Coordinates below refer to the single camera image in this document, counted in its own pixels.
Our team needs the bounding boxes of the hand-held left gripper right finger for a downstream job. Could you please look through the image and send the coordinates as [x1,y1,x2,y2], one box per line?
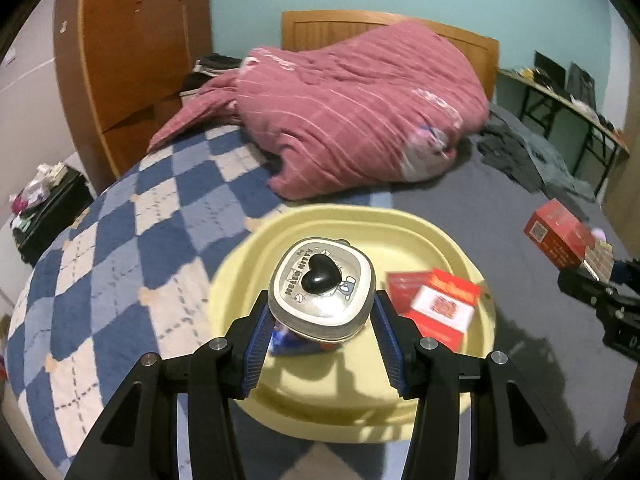
[372,290,576,480]

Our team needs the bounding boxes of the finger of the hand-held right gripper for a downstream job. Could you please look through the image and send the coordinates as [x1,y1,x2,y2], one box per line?
[557,267,623,313]
[611,258,640,288]

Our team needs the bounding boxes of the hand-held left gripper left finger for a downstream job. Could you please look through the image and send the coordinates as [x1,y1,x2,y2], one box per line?
[65,290,275,480]

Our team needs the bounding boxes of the red box with grey side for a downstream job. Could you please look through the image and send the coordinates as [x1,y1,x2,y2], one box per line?
[582,241,615,281]

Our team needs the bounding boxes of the blue tissue packet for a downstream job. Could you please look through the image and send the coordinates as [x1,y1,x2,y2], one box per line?
[267,322,311,358]

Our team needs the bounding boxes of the long red gold carton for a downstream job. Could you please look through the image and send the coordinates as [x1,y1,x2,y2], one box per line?
[523,198,597,269]

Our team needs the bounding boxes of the red and white box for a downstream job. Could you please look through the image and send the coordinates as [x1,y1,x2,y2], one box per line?
[385,267,482,353]

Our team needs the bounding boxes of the grey lidded container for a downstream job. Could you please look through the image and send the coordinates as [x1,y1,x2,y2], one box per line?
[267,235,377,345]

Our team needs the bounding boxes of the pale yellow plastic basin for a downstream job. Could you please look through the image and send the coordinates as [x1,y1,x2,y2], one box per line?
[207,204,498,445]

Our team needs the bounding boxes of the grey-blue clothes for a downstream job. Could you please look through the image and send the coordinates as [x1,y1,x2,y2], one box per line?
[520,125,597,203]

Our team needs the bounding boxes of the black bag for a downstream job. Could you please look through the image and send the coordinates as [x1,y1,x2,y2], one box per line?
[567,62,598,108]

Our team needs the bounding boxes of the folding desk with black legs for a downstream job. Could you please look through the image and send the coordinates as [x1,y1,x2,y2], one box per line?
[497,67,631,196]

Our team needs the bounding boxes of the black laptop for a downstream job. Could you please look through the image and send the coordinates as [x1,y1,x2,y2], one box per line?
[534,51,567,88]

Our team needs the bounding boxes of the black side table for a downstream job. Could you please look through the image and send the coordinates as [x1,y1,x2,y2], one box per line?
[11,167,97,266]

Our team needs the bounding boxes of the pink checked quilt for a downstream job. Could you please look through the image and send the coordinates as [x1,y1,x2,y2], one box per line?
[147,17,490,200]

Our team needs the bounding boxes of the clutter pile on side table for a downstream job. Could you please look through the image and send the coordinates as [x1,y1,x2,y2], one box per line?
[9,162,68,231]

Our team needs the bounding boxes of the dark clothes heap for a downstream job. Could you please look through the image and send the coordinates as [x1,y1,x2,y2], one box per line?
[180,52,246,96]

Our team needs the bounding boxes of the wooden bed headboard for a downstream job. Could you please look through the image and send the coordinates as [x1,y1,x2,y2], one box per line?
[281,10,500,101]

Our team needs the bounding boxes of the brown wooden wardrobe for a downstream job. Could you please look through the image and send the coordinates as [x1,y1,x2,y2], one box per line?
[54,0,213,181]

